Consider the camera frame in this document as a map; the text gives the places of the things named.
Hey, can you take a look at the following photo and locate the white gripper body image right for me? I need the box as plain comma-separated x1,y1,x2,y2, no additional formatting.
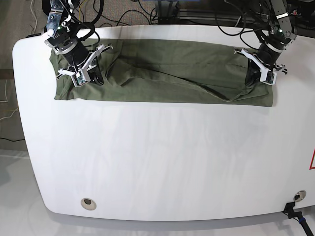
234,48,288,81

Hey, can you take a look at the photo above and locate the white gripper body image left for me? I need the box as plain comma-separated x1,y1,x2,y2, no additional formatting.
57,44,113,80

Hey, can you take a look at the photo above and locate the olive green T-shirt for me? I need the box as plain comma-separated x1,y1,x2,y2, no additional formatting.
55,39,273,107

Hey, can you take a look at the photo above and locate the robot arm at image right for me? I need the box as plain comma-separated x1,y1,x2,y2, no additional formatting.
234,0,297,86

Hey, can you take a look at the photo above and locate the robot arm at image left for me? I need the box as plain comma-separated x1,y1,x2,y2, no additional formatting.
45,0,113,87

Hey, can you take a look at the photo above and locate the red triangle sticker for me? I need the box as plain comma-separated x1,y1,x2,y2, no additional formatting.
309,150,315,170

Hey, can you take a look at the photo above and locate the right silver table grommet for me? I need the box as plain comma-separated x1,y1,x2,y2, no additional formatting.
293,190,307,202

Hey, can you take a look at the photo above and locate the silver table grommet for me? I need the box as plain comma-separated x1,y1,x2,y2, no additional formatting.
293,190,307,202
81,198,96,211

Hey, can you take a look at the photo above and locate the left silver table grommet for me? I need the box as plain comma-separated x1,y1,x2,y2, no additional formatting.
81,198,96,211

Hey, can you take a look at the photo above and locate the small camera on right gripper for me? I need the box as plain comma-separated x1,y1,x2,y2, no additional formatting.
71,72,89,87

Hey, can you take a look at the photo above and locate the small camera on gripper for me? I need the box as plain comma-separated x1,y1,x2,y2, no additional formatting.
71,72,89,87
264,71,277,86

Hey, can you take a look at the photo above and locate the small camera on left gripper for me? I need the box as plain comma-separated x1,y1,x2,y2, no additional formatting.
264,71,277,86

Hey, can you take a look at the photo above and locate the white floor cable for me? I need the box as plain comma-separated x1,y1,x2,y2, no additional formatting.
30,0,38,35

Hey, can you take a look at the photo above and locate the aluminium frame base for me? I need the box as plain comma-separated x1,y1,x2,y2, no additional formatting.
154,0,243,27

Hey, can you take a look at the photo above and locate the black clamp with cable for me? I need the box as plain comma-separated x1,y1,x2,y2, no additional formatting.
282,202,314,236

